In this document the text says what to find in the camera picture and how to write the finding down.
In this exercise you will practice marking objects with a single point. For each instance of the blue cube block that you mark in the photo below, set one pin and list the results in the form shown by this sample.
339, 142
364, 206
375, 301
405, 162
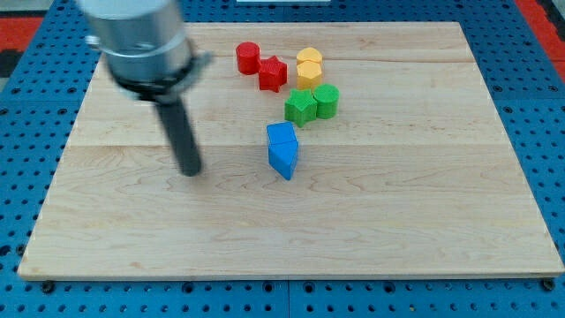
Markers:
279, 133

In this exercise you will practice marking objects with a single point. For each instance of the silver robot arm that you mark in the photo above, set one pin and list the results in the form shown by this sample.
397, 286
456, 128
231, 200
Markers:
147, 48

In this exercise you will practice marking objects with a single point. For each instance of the yellow hexagon block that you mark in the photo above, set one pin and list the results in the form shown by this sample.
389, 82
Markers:
309, 75

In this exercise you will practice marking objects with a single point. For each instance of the red star block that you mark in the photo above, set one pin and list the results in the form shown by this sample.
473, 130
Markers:
273, 74

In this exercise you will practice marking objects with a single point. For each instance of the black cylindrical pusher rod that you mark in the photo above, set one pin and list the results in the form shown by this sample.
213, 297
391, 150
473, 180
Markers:
176, 124

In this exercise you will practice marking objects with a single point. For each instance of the green star block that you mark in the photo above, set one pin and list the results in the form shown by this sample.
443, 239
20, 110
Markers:
300, 108

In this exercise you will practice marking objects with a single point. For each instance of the blue triangle block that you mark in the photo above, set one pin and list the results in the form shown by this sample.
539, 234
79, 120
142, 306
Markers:
283, 157

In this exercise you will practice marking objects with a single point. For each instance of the yellow half-round block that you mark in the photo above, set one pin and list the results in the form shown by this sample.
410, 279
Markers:
309, 54

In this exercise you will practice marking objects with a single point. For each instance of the green cylinder block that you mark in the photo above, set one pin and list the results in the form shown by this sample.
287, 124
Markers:
327, 96

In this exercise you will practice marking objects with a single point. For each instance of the light wooden board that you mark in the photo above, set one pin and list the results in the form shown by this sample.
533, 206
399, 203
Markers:
414, 178

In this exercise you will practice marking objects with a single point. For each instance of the red cylinder block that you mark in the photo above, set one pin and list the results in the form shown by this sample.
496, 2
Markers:
248, 57

